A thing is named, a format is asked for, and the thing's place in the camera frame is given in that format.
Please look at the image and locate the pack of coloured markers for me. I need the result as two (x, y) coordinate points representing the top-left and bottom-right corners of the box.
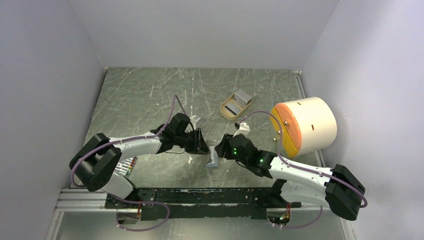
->
(114, 157), (138, 177)

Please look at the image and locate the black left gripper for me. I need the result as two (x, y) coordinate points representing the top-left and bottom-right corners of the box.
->
(174, 127), (211, 155)

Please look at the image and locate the stack of credit cards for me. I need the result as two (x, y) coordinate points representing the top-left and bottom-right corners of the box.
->
(232, 88), (253, 108)

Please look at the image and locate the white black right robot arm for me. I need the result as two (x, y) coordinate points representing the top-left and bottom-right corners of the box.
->
(209, 134), (366, 221)

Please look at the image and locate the grey card holder wallet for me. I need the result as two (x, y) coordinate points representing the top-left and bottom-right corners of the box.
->
(205, 145), (220, 169)

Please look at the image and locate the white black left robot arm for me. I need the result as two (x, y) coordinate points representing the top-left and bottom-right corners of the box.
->
(69, 113), (210, 208)

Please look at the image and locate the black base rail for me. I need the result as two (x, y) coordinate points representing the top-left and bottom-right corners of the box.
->
(104, 187), (302, 221)

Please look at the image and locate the cream cylinder orange lid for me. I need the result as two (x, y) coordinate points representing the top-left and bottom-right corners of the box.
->
(269, 97), (337, 159)

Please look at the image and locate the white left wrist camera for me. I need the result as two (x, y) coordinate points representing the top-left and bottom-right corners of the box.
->
(190, 115), (201, 125)

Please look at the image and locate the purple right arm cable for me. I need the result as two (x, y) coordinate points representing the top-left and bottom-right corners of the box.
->
(235, 110), (369, 230)

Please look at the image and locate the aluminium frame rail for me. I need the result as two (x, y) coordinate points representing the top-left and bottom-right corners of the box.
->
(45, 189), (355, 240)

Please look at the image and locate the loose card in tray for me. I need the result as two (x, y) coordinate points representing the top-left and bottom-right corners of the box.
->
(224, 101), (242, 116)

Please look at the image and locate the beige oval tray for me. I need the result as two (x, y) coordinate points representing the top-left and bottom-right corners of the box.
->
(219, 89), (253, 121)

